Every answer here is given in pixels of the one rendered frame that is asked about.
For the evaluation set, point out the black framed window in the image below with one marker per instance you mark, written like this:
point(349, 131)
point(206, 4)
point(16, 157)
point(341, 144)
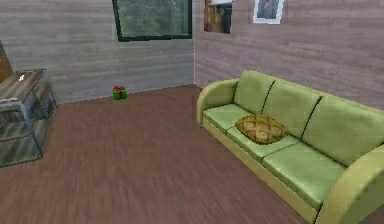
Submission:
point(153, 16)

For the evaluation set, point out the white framed wall picture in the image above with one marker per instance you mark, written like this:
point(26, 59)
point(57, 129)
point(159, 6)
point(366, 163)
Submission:
point(268, 10)

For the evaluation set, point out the brown checked cushion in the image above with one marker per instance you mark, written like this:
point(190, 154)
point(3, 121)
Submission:
point(261, 128)

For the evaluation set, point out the brown frameless wall picture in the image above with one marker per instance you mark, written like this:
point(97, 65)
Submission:
point(216, 18)

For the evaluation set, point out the brown slanted board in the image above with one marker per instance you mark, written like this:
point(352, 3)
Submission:
point(4, 66)

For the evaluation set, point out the green three-seat sofa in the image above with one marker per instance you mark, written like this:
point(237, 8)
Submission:
point(293, 110)

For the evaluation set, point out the small white flat object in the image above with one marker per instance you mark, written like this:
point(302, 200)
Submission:
point(9, 99)

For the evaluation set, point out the grey metal shelf table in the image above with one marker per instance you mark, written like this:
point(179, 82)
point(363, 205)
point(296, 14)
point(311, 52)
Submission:
point(23, 113)

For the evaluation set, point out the green gift box red bow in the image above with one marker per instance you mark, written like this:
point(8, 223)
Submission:
point(119, 93)

